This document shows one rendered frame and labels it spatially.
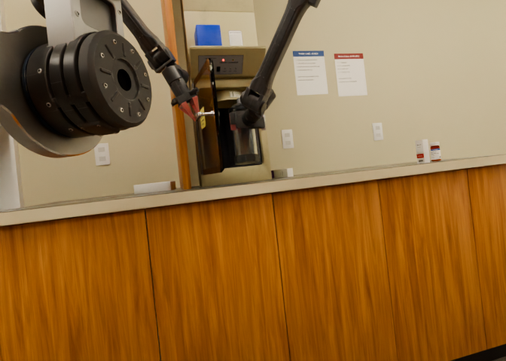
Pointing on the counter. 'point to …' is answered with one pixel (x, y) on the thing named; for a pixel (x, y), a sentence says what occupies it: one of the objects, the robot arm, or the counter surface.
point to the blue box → (208, 35)
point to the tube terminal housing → (242, 175)
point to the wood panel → (170, 88)
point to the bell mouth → (227, 97)
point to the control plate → (224, 63)
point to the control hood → (251, 67)
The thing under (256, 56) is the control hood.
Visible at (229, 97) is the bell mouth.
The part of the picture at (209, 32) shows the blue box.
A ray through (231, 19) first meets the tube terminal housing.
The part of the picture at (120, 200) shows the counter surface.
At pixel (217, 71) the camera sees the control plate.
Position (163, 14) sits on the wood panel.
